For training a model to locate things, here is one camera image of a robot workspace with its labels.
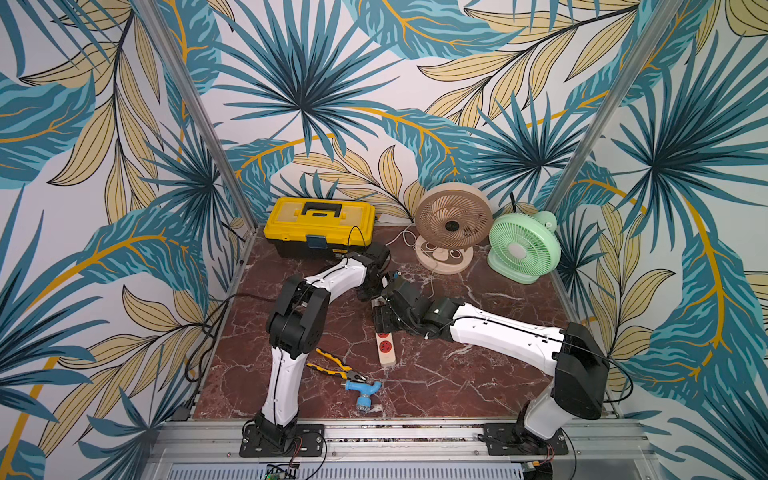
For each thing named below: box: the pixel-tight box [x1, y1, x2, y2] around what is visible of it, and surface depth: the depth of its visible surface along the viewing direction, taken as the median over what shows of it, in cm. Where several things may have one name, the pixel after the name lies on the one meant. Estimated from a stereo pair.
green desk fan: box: [487, 211, 562, 284], surface depth 88 cm
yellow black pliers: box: [306, 348, 367, 382], surface depth 85 cm
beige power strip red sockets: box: [375, 332, 397, 366], surface depth 87 cm
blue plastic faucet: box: [345, 380, 383, 412], surface depth 81 cm
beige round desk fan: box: [415, 183, 493, 275], surface depth 92 cm
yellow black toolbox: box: [263, 196, 377, 258], surface depth 100 cm
